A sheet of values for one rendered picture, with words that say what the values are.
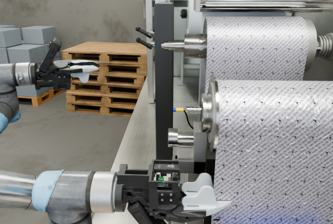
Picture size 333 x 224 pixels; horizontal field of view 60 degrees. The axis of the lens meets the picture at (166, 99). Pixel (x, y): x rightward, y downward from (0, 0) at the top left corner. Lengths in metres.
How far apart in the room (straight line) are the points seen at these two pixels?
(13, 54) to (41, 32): 0.48
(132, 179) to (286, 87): 0.32
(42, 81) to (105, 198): 0.59
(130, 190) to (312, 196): 0.34
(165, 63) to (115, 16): 3.78
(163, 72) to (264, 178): 0.40
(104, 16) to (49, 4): 0.92
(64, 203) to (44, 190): 0.04
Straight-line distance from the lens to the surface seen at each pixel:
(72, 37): 4.92
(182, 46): 0.76
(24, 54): 4.26
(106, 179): 0.56
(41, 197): 0.59
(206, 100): 0.53
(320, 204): 0.64
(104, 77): 3.64
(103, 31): 4.66
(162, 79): 0.81
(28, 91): 4.40
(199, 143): 0.60
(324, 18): 0.92
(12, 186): 0.70
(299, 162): 0.57
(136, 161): 1.06
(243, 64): 0.72
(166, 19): 0.78
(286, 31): 0.75
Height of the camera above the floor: 1.46
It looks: 20 degrees down
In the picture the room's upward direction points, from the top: straight up
